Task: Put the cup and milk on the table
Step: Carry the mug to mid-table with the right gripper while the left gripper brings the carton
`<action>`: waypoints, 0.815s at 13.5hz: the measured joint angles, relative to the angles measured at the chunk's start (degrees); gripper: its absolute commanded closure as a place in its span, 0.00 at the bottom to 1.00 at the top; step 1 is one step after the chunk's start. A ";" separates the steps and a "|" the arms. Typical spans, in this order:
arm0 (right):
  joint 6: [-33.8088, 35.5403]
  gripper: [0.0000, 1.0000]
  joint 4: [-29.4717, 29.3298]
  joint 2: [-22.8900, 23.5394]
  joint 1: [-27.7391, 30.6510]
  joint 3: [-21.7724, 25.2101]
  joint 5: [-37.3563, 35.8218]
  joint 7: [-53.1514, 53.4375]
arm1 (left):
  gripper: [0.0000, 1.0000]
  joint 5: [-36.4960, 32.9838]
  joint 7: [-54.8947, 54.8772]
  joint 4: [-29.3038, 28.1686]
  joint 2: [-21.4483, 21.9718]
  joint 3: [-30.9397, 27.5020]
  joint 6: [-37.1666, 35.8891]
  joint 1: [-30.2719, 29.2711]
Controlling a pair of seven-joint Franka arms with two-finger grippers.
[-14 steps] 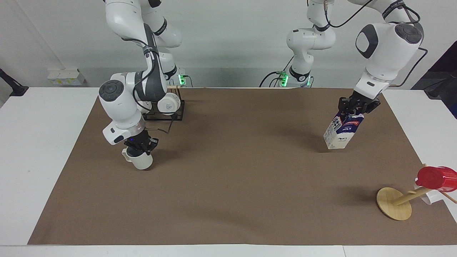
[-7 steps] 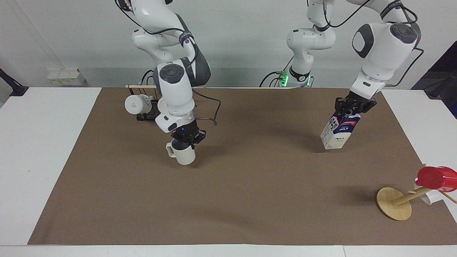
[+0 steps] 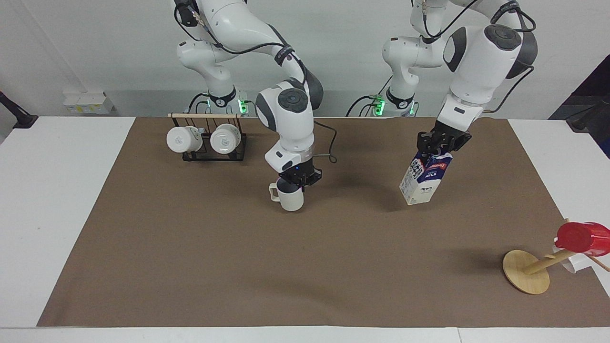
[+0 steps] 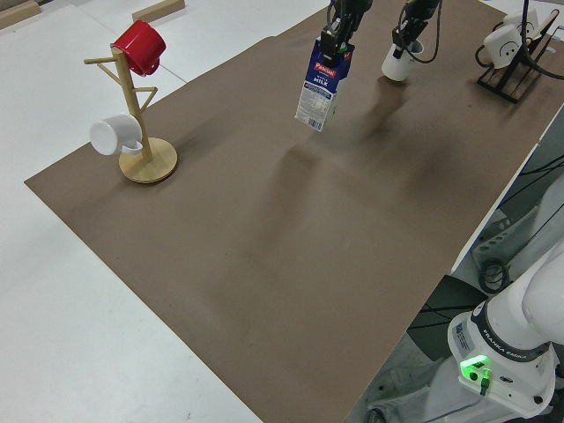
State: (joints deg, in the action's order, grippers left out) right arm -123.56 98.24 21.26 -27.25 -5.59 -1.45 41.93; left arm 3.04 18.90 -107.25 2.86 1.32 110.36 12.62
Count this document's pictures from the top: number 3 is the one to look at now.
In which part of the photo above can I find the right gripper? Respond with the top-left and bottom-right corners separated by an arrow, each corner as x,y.
277,160 -> 323,192

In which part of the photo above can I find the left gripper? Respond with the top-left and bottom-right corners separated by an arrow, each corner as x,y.
417,120 -> 473,157

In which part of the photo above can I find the white mug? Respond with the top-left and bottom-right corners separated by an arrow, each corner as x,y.
166,125 -> 203,154
268,181 -> 305,213
210,123 -> 242,155

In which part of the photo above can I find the blue and white milk carton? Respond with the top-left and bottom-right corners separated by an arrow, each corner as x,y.
399,151 -> 453,206

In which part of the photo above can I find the red cup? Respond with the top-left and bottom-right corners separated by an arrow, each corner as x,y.
555,222 -> 610,259

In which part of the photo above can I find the white cup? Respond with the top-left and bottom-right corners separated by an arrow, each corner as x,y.
552,243 -> 592,274

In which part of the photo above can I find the wooden mug tree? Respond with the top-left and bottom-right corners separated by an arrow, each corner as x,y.
502,218 -> 610,295

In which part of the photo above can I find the black stand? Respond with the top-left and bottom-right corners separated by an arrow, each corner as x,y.
0,91 -> 39,130
548,55 -> 610,160

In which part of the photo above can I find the black cable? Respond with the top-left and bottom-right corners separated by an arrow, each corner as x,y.
173,0 -> 305,81
421,0 -> 480,39
312,120 -> 339,164
484,0 -> 539,114
346,75 -> 394,118
188,92 -> 211,115

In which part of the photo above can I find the black wire mug rack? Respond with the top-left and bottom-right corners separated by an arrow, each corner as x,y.
168,112 -> 248,163

